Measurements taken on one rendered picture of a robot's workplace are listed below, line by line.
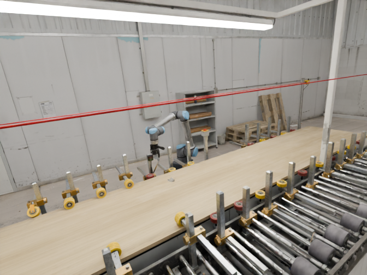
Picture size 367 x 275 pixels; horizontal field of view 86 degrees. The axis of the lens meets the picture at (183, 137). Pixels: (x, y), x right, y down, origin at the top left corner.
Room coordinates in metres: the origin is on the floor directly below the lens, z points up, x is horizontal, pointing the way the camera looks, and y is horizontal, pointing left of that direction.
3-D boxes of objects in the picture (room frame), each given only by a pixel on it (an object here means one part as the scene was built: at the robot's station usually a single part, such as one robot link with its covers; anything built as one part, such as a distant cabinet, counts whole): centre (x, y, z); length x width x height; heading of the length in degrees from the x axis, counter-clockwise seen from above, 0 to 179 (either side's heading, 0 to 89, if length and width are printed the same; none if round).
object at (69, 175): (1.62, 1.04, 0.91); 0.03 x 0.03 x 0.48; 30
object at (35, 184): (1.50, 1.26, 0.89); 0.03 x 0.03 x 0.48; 30
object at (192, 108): (5.04, -0.39, 0.78); 0.90 x 0.45 x 1.55; 115
